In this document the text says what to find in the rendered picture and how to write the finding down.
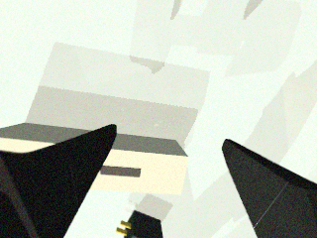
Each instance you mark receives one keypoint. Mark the black two-prong plug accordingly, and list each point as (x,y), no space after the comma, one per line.
(140,225)

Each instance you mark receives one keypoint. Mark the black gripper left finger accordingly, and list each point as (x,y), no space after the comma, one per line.
(47,186)

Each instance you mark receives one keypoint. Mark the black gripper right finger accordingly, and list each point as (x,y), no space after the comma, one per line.
(279,202)

